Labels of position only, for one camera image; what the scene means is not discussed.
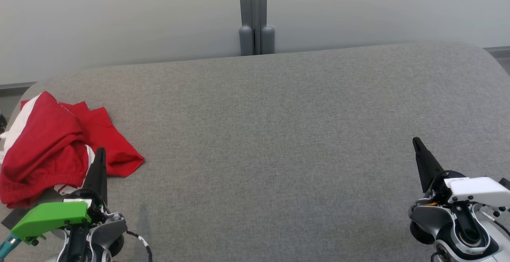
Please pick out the black caster wheel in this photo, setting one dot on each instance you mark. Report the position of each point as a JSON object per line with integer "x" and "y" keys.
{"x": 2, "y": 122}

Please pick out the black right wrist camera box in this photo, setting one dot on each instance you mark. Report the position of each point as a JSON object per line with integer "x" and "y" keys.
{"x": 505, "y": 182}

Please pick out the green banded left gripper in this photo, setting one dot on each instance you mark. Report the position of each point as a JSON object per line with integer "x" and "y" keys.
{"x": 51, "y": 216}

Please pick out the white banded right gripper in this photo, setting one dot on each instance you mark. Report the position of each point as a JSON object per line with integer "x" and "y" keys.
{"x": 478, "y": 190}

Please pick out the red basketball jersey white trim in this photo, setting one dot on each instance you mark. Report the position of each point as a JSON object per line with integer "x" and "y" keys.
{"x": 111, "y": 142}

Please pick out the red shorts with white stripe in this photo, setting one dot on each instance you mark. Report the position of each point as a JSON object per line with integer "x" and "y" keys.
{"x": 44, "y": 150}

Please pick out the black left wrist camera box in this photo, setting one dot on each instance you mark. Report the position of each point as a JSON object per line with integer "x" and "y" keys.
{"x": 12, "y": 220}

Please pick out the grey double partition post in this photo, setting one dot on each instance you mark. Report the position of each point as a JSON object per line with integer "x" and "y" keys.
{"x": 255, "y": 15}

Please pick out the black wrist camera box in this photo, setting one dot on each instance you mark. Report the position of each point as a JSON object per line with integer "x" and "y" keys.
{"x": 12, "y": 220}
{"x": 505, "y": 182}

